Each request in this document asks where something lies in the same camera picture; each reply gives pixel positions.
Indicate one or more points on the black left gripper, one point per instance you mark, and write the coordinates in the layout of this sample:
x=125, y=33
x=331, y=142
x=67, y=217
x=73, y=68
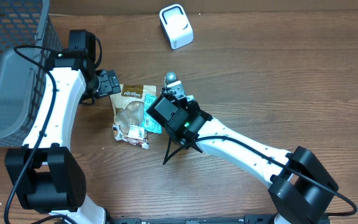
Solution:
x=109, y=83

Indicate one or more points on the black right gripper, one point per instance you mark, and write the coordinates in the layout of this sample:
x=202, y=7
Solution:
x=195, y=104

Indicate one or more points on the brown snack pouch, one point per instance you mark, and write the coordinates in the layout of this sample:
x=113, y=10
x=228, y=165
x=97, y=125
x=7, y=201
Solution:
x=128, y=105

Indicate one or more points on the yellow liquid bottle grey cap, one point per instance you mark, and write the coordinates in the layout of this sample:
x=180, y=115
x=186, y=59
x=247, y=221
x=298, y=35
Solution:
x=171, y=80

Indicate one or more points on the teal wipes packet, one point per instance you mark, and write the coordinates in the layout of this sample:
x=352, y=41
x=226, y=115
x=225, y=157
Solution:
x=150, y=124

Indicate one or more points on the small white brown wrapper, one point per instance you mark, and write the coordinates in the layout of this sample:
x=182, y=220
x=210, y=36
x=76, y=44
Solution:
x=136, y=136

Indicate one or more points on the teal tissue pack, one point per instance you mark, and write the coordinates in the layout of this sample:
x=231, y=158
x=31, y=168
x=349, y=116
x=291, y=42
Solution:
x=190, y=98

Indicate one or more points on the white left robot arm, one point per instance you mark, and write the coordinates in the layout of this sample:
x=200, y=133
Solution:
x=45, y=175

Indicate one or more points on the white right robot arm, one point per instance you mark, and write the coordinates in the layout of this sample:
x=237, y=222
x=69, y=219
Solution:
x=300, y=187

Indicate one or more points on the white barcode scanner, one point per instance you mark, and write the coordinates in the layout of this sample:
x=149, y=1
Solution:
x=176, y=26

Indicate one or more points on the dark grey plastic basket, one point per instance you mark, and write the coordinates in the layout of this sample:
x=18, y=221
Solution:
x=22, y=84

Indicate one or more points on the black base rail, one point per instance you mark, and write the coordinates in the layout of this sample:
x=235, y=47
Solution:
x=246, y=219

